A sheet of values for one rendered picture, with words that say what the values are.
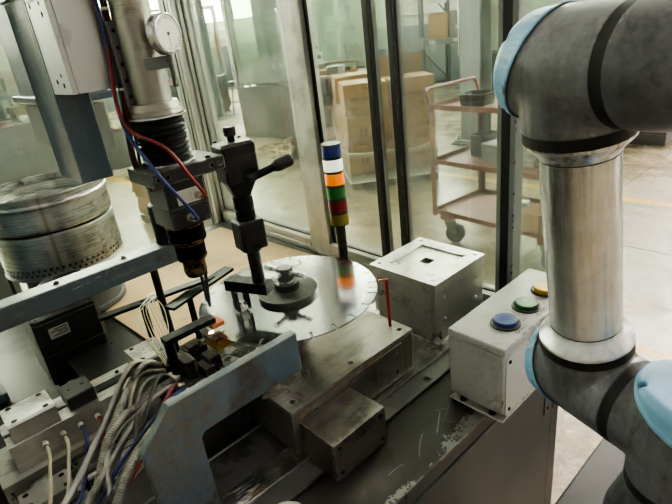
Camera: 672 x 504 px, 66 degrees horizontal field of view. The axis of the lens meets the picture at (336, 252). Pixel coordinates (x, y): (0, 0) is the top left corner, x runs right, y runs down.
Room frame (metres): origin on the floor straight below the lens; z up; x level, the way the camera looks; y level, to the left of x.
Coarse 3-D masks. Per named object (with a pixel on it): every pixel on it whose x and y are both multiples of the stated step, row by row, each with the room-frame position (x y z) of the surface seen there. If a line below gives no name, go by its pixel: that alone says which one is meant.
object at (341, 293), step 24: (264, 264) 0.99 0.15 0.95; (312, 264) 0.96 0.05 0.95; (336, 264) 0.95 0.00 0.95; (216, 288) 0.91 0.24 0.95; (336, 288) 0.85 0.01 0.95; (360, 288) 0.83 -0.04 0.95; (216, 312) 0.81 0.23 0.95; (240, 312) 0.80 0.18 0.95; (264, 312) 0.79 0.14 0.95; (288, 312) 0.78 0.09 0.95; (312, 312) 0.77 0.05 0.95; (336, 312) 0.76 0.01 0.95; (360, 312) 0.75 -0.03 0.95; (240, 336) 0.72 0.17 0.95; (264, 336) 0.71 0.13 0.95
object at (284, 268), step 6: (282, 264) 0.86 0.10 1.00; (288, 264) 0.86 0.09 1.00; (294, 264) 0.87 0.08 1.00; (270, 270) 0.87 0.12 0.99; (276, 270) 0.85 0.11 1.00; (282, 270) 0.84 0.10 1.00; (288, 270) 0.84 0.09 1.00; (276, 276) 0.83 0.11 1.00; (282, 276) 0.84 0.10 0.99; (288, 276) 0.84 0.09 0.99; (294, 276) 0.83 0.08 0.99; (300, 276) 0.82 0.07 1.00; (282, 282) 0.84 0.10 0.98; (288, 282) 0.84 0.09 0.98
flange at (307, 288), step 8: (296, 280) 0.85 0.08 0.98; (304, 280) 0.87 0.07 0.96; (312, 280) 0.87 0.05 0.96; (280, 288) 0.83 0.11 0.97; (288, 288) 0.83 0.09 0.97; (296, 288) 0.84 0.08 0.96; (304, 288) 0.84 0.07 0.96; (312, 288) 0.84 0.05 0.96; (264, 296) 0.83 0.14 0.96; (272, 296) 0.83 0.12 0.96; (280, 296) 0.82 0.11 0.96; (288, 296) 0.82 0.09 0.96; (296, 296) 0.81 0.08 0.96; (304, 296) 0.81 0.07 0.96; (312, 296) 0.82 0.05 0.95; (264, 304) 0.82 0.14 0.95; (272, 304) 0.80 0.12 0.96; (280, 304) 0.80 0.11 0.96; (288, 304) 0.80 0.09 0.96; (296, 304) 0.80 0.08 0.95
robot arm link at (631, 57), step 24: (648, 0) 0.45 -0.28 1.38; (624, 24) 0.45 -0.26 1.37; (648, 24) 0.43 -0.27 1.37; (624, 48) 0.44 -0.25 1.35; (648, 48) 0.42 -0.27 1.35; (624, 72) 0.43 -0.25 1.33; (648, 72) 0.42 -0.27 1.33; (624, 96) 0.43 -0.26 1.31; (648, 96) 0.42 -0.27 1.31; (624, 120) 0.45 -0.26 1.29; (648, 120) 0.43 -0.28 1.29
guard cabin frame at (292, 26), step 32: (288, 0) 1.47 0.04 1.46; (288, 32) 1.48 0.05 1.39; (192, 64) 1.93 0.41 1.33; (288, 64) 1.49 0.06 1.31; (192, 96) 1.91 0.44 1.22; (192, 128) 1.93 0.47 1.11; (320, 128) 1.44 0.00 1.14; (320, 160) 1.45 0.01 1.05; (320, 192) 1.45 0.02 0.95; (384, 192) 1.28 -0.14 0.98; (320, 224) 1.46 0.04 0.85; (384, 224) 1.27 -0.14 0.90; (352, 256) 1.37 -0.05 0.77; (0, 288) 1.44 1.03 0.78
